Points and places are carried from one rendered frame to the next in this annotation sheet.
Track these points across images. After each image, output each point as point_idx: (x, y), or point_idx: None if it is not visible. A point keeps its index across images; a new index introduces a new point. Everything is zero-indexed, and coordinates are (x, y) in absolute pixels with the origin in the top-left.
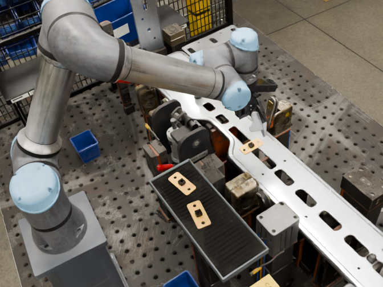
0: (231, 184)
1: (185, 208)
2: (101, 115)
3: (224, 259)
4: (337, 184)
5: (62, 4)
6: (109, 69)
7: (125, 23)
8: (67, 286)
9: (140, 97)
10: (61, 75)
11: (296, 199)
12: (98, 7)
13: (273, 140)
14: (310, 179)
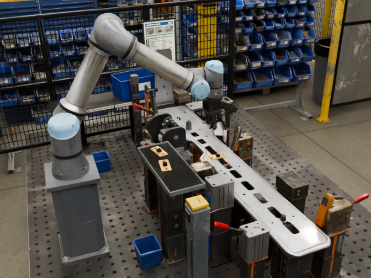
0: (194, 164)
1: (157, 162)
2: (117, 149)
3: (174, 185)
4: None
5: (107, 16)
6: (124, 47)
7: (148, 80)
8: (64, 212)
9: (147, 122)
10: (96, 58)
11: (239, 185)
12: (132, 70)
13: (234, 155)
14: (254, 176)
